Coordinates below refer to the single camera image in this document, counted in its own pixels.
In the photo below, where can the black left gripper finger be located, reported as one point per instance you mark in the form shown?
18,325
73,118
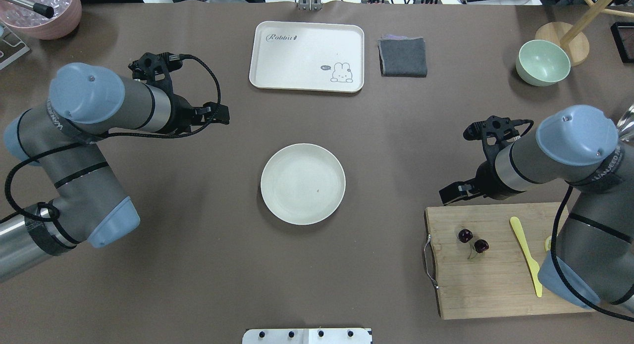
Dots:
213,112

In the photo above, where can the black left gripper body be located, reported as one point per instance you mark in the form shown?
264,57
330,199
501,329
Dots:
184,115

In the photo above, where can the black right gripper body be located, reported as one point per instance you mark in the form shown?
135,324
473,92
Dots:
484,180

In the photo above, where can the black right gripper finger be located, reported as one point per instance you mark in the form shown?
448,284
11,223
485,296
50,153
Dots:
457,191

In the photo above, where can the beige round plate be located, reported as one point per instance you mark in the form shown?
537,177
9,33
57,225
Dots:
303,184

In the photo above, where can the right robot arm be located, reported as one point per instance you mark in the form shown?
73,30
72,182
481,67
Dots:
590,260

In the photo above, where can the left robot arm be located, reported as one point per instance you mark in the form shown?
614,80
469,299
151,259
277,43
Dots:
85,105

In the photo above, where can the dark red cherry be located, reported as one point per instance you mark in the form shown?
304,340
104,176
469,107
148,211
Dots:
480,246
465,235

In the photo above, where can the cream rabbit tray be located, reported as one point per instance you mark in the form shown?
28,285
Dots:
308,56

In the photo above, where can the wooden cutting board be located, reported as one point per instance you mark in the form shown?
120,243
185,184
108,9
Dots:
496,283

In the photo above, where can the lemon slice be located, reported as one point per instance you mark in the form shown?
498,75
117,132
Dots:
547,244

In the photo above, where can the yellow plastic knife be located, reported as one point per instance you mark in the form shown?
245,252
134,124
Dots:
532,264

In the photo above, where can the mint green bowl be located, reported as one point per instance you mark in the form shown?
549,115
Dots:
542,63

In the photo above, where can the grey folded cloth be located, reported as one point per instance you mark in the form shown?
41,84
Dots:
402,56

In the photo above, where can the metal scoop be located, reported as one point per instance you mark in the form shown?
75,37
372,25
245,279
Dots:
625,125

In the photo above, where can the pink bowl with ice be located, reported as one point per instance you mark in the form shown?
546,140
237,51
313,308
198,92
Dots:
66,18

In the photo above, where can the wooden cup stand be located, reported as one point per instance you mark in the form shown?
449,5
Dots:
570,38

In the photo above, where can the metal pestle black tip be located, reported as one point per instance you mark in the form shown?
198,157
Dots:
41,9

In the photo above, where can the white cup rack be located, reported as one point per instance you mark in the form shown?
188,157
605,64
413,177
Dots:
12,46

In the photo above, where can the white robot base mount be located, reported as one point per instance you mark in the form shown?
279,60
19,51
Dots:
308,336

